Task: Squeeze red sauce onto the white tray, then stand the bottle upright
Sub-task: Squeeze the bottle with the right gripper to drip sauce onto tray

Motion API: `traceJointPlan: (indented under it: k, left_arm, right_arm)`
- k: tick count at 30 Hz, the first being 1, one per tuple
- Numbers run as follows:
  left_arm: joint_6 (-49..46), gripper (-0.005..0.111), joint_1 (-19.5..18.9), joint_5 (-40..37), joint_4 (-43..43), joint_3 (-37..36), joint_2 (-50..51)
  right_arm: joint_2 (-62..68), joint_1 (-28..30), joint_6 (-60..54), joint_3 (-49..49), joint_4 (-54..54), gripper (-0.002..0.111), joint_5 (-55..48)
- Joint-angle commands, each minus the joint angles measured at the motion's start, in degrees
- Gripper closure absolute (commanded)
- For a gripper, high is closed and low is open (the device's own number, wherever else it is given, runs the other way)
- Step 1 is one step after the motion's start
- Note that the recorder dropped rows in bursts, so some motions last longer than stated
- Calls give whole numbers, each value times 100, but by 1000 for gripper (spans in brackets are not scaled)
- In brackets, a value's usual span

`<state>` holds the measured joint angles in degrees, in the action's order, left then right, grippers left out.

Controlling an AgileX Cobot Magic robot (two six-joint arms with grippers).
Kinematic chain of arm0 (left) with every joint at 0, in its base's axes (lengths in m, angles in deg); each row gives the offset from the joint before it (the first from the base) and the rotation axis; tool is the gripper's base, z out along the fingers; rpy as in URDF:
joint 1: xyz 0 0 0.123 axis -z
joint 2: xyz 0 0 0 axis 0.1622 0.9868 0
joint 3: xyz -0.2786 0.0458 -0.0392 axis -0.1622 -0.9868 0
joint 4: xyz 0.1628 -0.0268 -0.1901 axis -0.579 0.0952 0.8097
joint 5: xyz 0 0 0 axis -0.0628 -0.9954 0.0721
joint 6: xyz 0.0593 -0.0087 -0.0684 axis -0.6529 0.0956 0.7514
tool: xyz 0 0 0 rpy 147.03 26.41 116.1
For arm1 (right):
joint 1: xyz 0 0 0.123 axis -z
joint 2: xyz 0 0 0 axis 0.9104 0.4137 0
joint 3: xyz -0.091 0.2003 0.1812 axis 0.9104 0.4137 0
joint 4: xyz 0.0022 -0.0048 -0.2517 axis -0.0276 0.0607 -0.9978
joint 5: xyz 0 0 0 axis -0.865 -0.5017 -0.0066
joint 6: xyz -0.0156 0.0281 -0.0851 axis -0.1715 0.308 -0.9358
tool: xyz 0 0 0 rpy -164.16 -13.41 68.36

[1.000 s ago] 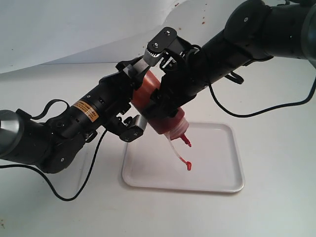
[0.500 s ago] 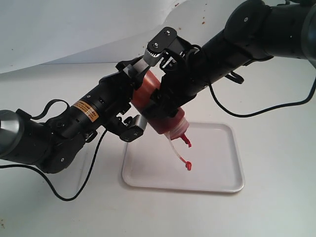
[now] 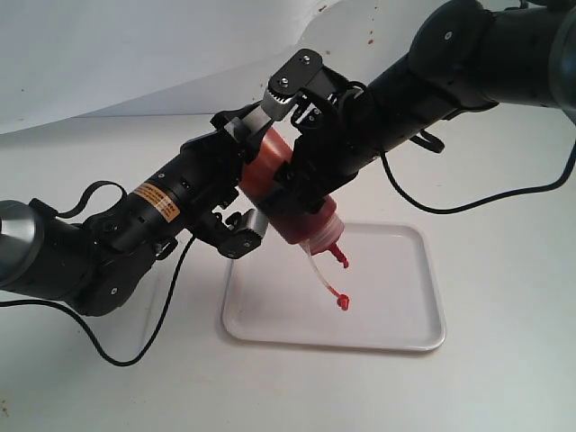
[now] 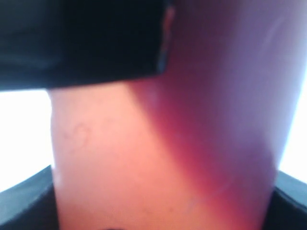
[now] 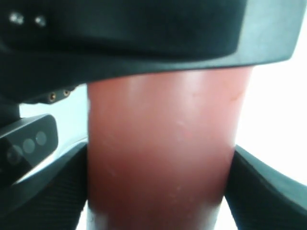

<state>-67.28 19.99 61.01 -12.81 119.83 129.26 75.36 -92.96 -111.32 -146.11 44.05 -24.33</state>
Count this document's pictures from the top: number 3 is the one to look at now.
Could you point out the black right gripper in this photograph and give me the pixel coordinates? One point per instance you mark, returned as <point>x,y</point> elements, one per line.
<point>338,137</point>

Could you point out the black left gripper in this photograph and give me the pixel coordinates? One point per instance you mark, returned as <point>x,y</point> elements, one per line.
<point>209,169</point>

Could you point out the red ketchup squeeze bottle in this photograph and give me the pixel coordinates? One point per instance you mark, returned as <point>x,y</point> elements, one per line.
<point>315,232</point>

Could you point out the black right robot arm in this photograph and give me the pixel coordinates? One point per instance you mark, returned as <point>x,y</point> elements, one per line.
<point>463,59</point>

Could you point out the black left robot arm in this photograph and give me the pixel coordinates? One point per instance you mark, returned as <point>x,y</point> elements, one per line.
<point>94,266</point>

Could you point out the white rectangular tray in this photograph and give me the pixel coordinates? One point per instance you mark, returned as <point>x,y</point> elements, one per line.
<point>385,300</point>

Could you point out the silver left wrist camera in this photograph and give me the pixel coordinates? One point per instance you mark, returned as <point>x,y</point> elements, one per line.
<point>245,233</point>

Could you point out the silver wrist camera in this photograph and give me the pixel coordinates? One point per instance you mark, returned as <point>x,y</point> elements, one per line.
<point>245,233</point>
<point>284,85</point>

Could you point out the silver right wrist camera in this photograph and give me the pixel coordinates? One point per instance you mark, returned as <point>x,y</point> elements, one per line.
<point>284,85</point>

